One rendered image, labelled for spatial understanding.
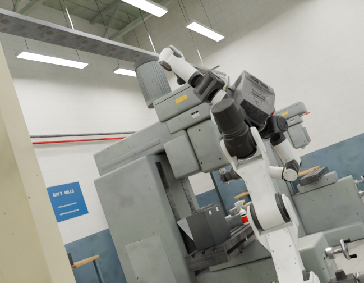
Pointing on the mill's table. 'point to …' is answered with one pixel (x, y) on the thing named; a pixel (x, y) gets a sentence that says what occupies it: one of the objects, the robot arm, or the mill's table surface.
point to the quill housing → (207, 146)
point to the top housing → (178, 102)
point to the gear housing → (189, 118)
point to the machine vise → (233, 220)
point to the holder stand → (208, 226)
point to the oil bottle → (244, 217)
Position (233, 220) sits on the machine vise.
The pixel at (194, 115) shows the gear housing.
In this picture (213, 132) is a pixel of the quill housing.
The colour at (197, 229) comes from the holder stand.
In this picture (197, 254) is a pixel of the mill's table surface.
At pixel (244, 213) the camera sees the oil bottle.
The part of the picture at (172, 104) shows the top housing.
